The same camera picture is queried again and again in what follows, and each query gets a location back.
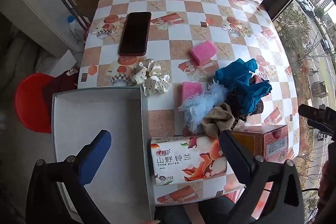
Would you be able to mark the cream polka dot scrunchie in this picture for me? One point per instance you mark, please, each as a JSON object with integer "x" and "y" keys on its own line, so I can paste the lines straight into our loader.
{"x": 153, "y": 77}

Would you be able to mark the plastic bottle blue cap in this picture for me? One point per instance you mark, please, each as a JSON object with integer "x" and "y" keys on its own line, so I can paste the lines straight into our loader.
{"x": 73, "y": 27}

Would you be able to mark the checkered tablecloth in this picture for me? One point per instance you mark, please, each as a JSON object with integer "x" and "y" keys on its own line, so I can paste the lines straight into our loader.
{"x": 170, "y": 16}

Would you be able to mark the white flat board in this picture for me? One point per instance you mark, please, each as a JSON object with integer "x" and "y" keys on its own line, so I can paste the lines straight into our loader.
{"x": 64, "y": 61}

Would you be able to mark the person's trouser leg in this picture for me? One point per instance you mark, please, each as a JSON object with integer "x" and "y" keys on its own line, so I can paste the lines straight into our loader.
{"x": 197, "y": 211}

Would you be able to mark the dark red garment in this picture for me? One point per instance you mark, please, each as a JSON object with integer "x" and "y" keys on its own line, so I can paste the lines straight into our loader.
{"x": 64, "y": 82}

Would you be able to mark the beige scrunchie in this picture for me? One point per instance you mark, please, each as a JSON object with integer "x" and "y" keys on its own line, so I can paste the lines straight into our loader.
{"x": 215, "y": 121}

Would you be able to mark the pink sponge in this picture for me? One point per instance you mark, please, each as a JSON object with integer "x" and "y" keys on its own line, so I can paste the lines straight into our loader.
{"x": 203, "y": 53}
{"x": 190, "y": 90}

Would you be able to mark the teal cloth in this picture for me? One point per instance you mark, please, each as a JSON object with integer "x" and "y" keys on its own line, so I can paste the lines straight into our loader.
{"x": 258, "y": 92}
{"x": 233, "y": 77}

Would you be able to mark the floral tissue pack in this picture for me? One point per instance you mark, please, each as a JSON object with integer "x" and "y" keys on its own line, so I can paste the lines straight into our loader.
{"x": 183, "y": 161}

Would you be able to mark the leopard print scrunchie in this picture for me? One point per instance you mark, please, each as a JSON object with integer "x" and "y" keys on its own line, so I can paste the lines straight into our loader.
{"x": 235, "y": 106}

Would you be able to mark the small black cap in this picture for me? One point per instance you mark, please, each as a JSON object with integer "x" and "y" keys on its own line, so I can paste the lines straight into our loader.
{"x": 260, "y": 107}

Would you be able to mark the white cardboard box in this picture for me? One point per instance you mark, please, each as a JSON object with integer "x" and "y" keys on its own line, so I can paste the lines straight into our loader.
{"x": 105, "y": 113}

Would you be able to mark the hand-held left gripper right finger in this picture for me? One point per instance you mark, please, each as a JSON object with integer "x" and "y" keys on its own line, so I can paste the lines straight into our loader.
{"x": 233, "y": 153}

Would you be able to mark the light blue fluffy scrunchie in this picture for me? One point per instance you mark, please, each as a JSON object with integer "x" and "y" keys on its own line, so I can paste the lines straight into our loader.
{"x": 199, "y": 108}

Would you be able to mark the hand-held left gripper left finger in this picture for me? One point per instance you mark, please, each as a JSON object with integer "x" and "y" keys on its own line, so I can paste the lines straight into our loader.
{"x": 98, "y": 153}

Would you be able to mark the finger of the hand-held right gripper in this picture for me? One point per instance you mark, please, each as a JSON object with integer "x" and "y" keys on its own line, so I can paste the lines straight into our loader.
{"x": 321, "y": 128}
{"x": 312, "y": 112}

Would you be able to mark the white cabinet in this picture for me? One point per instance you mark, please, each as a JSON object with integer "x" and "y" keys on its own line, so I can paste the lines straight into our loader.
{"x": 34, "y": 3}

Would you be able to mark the red plastic stool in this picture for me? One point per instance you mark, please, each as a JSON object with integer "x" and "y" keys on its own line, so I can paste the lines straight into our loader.
{"x": 29, "y": 103}

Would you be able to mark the black smartphone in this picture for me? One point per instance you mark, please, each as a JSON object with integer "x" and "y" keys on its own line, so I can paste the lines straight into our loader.
{"x": 135, "y": 33}

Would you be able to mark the pink patterned carton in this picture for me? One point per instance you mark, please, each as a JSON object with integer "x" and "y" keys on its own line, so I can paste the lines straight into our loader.
{"x": 273, "y": 140}

